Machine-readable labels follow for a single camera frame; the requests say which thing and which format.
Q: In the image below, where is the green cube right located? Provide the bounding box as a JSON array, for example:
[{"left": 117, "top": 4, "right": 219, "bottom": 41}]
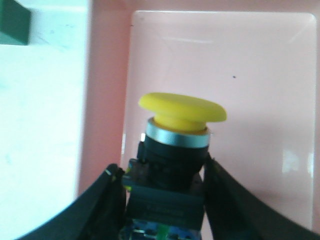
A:
[{"left": 0, "top": 0, "right": 32, "bottom": 46}]

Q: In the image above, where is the yellow push button switch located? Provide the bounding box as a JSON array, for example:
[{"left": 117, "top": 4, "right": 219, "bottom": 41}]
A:
[{"left": 119, "top": 92, "right": 227, "bottom": 240}]

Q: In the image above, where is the pink plastic bin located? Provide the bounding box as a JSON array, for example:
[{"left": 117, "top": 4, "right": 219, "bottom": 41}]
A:
[{"left": 78, "top": 0, "right": 320, "bottom": 232}]

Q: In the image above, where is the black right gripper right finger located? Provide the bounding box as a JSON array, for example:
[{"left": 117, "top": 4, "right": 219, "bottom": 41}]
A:
[{"left": 204, "top": 156, "right": 320, "bottom": 240}]

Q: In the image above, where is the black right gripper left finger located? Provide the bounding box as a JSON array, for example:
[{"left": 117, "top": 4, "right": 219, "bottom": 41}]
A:
[{"left": 20, "top": 163, "right": 126, "bottom": 240}]

